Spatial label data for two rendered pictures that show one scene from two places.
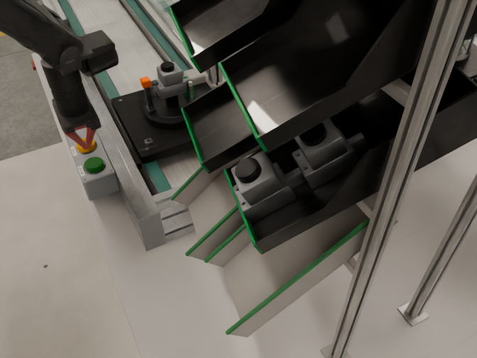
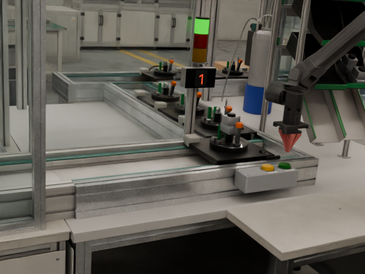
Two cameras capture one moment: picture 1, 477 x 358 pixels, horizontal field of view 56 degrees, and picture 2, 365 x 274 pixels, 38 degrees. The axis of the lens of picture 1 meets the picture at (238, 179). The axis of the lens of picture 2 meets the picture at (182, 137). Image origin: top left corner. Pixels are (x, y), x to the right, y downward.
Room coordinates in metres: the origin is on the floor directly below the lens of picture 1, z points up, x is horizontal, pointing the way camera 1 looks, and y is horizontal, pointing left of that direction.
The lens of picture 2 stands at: (1.12, 1.96, 1.55)
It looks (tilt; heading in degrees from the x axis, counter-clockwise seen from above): 17 degrees down; 268
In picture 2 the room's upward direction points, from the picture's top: 5 degrees clockwise
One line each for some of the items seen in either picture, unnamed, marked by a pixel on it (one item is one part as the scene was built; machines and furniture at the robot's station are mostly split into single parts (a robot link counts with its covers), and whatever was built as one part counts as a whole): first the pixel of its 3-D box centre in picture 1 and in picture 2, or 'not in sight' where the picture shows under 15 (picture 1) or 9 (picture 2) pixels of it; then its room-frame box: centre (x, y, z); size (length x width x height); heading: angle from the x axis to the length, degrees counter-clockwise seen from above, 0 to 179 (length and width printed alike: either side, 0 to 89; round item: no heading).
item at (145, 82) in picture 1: (151, 92); (237, 132); (0.85, 0.19, 1.04); 0.04 x 0.02 x 0.08; 116
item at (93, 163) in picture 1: (94, 165); (284, 166); (0.69, 0.31, 0.96); 0.04 x 0.04 x 0.02
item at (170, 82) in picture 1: (173, 77); (228, 122); (0.87, 0.14, 1.06); 0.08 x 0.04 x 0.07; 117
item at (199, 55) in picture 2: not in sight; (199, 54); (1.00, 0.08, 1.28); 0.05 x 0.05 x 0.05
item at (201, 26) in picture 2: not in sight; (201, 26); (1.00, 0.08, 1.38); 0.05 x 0.05 x 0.05
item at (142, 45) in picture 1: (157, 87); (176, 165); (1.05, 0.22, 0.91); 0.84 x 0.28 x 0.10; 26
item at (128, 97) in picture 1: (173, 114); (227, 149); (0.87, 0.15, 0.96); 0.24 x 0.24 x 0.02; 26
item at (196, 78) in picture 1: (195, 79); (192, 140); (1.00, 0.11, 0.97); 0.05 x 0.05 x 0.04; 26
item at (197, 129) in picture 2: not in sight; (217, 116); (0.89, -0.12, 1.01); 0.24 x 0.24 x 0.13; 26
